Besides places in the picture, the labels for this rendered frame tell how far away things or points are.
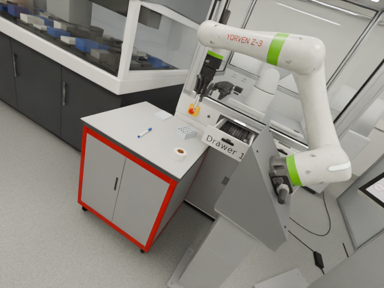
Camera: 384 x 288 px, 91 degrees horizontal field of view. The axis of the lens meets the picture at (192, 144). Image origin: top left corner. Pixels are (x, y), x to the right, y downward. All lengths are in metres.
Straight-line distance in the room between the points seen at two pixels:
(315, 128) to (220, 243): 0.69
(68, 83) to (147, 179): 1.16
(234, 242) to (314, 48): 0.85
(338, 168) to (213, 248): 0.68
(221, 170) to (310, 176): 0.81
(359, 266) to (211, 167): 1.01
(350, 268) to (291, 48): 1.23
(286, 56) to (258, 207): 0.56
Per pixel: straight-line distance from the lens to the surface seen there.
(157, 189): 1.02
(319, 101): 0.97
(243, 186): 0.74
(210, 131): 1.09
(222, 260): 1.14
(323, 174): 0.81
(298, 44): 0.83
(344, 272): 1.58
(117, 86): 1.41
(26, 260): 1.53
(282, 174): 0.78
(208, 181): 1.59
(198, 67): 1.37
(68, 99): 1.94
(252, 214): 0.80
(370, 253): 1.49
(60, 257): 1.50
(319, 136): 0.96
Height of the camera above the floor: 1.33
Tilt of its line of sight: 29 degrees down
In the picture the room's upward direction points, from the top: 23 degrees clockwise
